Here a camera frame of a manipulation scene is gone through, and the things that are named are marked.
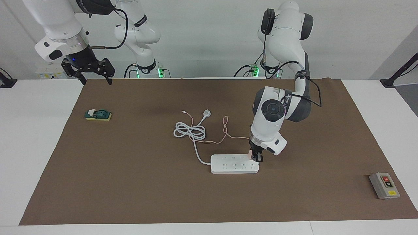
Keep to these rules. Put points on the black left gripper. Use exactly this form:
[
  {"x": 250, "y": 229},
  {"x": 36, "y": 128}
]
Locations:
[{"x": 256, "y": 147}]

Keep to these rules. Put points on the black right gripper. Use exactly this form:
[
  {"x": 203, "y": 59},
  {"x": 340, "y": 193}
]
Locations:
[{"x": 83, "y": 62}]

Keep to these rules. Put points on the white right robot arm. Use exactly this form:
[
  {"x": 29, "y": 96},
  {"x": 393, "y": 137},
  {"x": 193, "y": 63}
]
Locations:
[{"x": 55, "y": 23}]

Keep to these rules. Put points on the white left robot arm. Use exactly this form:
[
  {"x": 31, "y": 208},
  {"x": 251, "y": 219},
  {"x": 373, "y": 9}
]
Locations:
[{"x": 281, "y": 42}]

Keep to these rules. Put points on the white power strip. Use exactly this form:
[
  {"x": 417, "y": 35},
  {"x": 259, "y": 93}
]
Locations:
[{"x": 233, "y": 164}]

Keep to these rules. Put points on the brown table mat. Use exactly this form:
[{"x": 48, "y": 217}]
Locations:
[{"x": 130, "y": 179}]

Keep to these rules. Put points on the black clamp stand with pole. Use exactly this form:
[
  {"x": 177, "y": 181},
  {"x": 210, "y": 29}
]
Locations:
[{"x": 400, "y": 70}]

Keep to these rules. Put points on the white wall socket box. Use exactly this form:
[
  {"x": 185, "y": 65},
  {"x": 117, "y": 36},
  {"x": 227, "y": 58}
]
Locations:
[{"x": 49, "y": 74}]

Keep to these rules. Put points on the green knife switch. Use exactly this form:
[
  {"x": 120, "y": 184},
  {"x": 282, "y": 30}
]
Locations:
[{"x": 98, "y": 114}]

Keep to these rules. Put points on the small black clamp mount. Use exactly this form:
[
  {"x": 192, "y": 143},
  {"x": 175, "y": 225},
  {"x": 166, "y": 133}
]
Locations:
[{"x": 6, "y": 81}]

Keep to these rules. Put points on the grey push-button switch box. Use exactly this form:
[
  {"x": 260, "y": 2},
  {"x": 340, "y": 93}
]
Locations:
[{"x": 384, "y": 185}]

